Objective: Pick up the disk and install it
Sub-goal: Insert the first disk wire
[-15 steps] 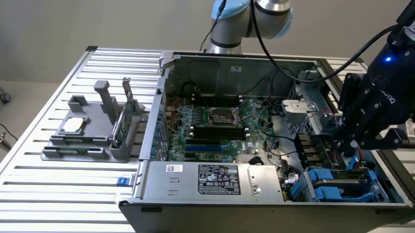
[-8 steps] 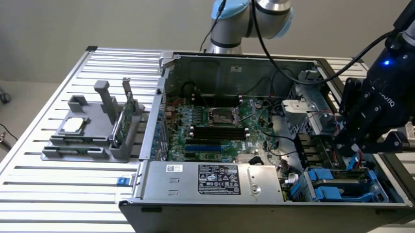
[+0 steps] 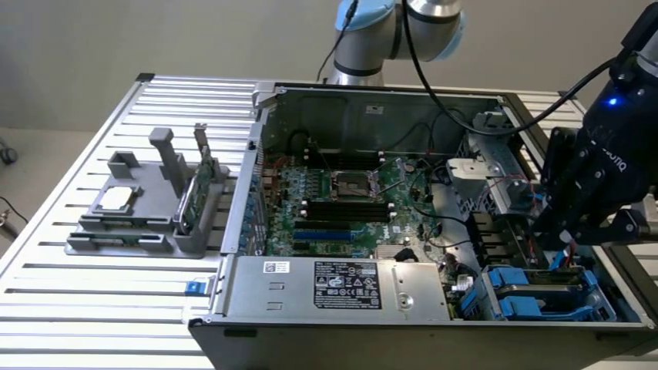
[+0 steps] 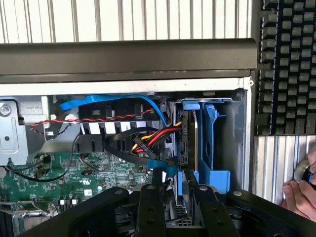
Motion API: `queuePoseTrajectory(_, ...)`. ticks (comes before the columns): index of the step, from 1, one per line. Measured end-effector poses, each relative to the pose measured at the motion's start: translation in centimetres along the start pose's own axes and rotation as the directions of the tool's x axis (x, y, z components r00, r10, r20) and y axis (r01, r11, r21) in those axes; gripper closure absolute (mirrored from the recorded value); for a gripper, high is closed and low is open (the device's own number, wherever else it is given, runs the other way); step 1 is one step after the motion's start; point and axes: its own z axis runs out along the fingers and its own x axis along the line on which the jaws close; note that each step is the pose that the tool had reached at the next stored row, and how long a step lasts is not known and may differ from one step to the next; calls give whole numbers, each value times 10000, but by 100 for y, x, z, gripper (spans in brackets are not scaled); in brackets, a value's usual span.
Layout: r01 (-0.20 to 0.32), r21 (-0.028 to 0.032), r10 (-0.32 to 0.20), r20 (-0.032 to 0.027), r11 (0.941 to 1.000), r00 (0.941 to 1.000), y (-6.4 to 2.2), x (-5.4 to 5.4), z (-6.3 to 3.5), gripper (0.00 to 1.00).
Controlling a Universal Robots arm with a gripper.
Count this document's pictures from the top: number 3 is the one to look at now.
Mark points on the green RAM stick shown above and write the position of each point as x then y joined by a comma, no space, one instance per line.
109,241

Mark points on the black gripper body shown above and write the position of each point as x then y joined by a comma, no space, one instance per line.
622,127

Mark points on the silver chipset heatsink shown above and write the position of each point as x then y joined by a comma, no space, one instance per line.
391,253

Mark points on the coin cell battery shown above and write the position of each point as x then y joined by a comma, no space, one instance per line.
409,167

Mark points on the green graphics card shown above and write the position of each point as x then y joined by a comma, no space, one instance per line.
204,181

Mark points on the open black PC case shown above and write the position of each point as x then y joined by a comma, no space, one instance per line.
359,343

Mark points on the green motherboard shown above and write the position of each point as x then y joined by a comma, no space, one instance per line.
308,185

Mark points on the silver power supply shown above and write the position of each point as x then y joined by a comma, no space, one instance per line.
292,297

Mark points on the CPU socket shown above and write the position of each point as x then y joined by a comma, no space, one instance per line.
355,185

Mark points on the silver CPU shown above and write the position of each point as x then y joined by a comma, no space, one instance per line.
118,199

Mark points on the silver metal drive cage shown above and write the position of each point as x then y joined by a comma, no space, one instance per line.
477,169

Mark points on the silver disk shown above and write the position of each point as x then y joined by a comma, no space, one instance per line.
181,208

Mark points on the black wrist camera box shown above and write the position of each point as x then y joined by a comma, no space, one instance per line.
642,27

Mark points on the black chair wheel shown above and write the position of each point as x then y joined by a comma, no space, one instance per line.
6,155

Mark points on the blue case latch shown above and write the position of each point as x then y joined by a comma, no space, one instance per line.
195,288

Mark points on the grey parts rack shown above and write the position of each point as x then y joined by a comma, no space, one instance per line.
148,181

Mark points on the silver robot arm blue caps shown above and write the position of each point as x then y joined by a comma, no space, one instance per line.
359,46

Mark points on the black RAM slot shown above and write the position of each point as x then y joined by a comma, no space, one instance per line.
349,213
349,208
349,219
344,165
344,160
344,155
344,151
349,202

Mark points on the blue expansion slot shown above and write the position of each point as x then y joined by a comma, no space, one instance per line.
323,234

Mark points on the black expansion slot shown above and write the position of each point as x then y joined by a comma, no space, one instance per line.
320,226

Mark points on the blue disk bay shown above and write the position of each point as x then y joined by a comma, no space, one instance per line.
519,300

